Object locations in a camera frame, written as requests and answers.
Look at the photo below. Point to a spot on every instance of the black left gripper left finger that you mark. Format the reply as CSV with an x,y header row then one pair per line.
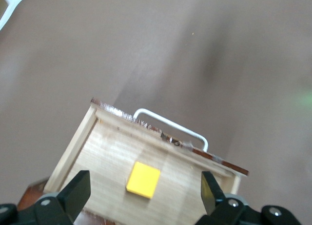
x,y
73,195

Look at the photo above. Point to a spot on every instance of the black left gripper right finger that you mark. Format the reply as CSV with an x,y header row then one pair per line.
x,y
212,195

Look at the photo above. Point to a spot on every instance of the yellow block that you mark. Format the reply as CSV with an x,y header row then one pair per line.
x,y
143,179

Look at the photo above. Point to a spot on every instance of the brown table mat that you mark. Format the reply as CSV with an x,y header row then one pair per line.
x,y
170,51

